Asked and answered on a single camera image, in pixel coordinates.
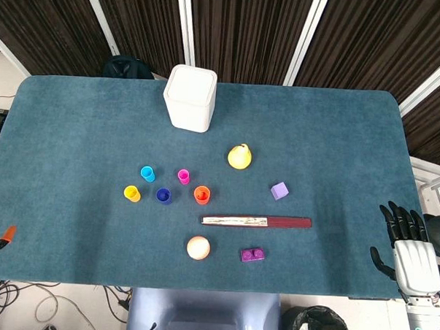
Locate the peach coloured ball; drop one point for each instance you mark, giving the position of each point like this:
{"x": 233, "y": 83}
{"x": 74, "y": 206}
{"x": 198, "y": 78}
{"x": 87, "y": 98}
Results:
{"x": 198, "y": 247}

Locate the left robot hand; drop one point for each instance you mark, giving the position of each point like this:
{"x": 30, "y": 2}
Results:
{"x": 8, "y": 235}

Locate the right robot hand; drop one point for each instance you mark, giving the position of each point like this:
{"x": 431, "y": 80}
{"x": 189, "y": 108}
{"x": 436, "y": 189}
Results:
{"x": 416, "y": 265}

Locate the magenta plastic cup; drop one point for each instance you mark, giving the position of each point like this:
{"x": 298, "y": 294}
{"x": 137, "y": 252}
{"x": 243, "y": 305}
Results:
{"x": 183, "y": 176}

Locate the white square bin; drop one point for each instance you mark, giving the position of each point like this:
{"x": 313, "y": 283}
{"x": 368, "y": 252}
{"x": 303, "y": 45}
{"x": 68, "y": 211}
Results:
{"x": 190, "y": 98}

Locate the white metal rack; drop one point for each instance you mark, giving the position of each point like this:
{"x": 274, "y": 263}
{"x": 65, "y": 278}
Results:
{"x": 433, "y": 179}

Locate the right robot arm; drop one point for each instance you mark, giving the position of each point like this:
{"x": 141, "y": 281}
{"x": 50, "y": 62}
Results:
{"x": 426, "y": 324}

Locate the orange plastic cup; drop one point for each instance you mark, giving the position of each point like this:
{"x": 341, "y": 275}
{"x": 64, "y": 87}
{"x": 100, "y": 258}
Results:
{"x": 202, "y": 195}

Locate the white partition post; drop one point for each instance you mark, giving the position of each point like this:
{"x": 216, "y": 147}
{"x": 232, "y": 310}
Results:
{"x": 102, "y": 21}
{"x": 306, "y": 37}
{"x": 428, "y": 82}
{"x": 9, "y": 53}
{"x": 186, "y": 24}

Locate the lilac cube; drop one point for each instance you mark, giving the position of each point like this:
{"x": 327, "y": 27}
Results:
{"x": 279, "y": 191}

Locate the cyan plastic cup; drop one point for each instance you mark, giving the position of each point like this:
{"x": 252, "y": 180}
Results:
{"x": 147, "y": 173}

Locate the dark brown pleated curtain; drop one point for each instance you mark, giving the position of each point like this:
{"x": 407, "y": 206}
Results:
{"x": 248, "y": 27}

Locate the blue robot torso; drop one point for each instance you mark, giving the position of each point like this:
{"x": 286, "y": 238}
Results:
{"x": 206, "y": 314}

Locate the purple building brick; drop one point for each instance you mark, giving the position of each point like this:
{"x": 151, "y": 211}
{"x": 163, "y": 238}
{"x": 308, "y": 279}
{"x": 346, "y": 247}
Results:
{"x": 253, "y": 255}

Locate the dark red folded fan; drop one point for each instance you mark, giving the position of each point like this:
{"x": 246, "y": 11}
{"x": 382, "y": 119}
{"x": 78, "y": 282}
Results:
{"x": 287, "y": 222}

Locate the black trash bag bin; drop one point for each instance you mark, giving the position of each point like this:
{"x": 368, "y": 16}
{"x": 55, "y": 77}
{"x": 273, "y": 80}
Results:
{"x": 317, "y": 326}

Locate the yellow plastic cup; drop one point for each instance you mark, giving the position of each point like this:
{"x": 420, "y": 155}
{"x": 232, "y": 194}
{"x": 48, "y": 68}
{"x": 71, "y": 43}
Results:
{"x": 132, "y": 193}

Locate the dark blue plastic cup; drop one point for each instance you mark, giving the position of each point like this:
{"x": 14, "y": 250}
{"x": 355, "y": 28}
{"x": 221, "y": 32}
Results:
{"x": 163, "y": 196}

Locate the yellow pear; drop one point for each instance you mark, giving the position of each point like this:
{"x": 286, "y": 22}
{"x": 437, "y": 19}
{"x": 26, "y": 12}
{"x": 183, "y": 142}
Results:
{"x": 239, "y": 158}

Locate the black chair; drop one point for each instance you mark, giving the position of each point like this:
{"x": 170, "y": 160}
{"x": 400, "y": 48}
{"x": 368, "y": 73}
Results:
{"x": 125, "y": 69}

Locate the teal table cloth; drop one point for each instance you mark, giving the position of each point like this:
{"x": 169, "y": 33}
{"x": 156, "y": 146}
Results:
{"x": 79, "y": 129}

